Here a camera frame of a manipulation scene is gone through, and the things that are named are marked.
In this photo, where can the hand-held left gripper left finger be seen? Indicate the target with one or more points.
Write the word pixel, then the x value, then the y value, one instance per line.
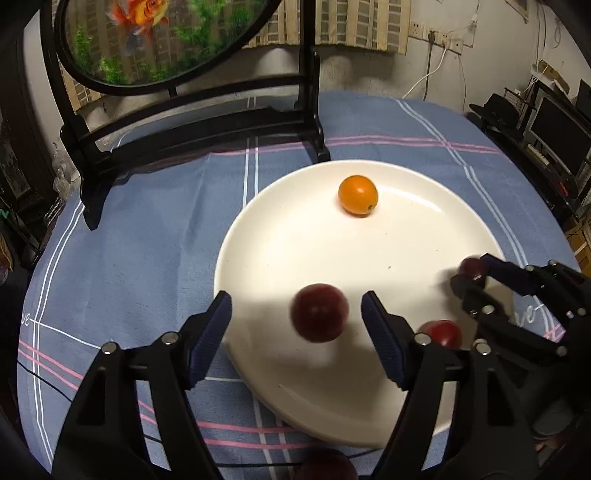
pixel 210 341

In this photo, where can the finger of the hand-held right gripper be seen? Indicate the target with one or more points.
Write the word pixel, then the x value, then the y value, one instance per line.
pixel 466 290
pixel 508 276

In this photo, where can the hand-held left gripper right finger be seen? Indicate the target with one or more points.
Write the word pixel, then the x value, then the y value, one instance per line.
pixel 383 337

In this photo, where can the small dark red plum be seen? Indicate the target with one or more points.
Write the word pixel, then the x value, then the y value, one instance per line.
pixel 472 266

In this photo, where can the white round plate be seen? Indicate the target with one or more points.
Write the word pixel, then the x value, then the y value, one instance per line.
pixel 300 240

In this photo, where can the small red cherry tomato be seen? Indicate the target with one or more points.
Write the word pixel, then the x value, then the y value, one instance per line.
pixel 443 331

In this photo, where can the black low shelf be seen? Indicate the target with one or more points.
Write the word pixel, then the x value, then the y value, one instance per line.
pixel 521 147

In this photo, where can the blue plaid tablecloth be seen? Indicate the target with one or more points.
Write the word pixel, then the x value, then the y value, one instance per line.
pixel 161 221

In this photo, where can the small orange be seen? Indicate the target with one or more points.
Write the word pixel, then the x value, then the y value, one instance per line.
pixel 358 195

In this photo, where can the black computer monitor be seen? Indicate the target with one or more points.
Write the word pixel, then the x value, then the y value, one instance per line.
pixel 558 134

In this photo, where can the black hat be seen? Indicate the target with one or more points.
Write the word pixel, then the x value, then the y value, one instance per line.
pixel 501 108

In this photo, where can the round goldfish screen black stand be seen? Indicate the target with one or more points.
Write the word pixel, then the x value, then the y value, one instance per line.
pixel 184 134

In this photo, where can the beige checked curtain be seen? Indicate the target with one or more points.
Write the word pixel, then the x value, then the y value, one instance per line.
pixel 351 23

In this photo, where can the white wall socket strip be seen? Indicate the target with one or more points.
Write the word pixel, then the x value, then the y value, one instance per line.
pixel 443 39

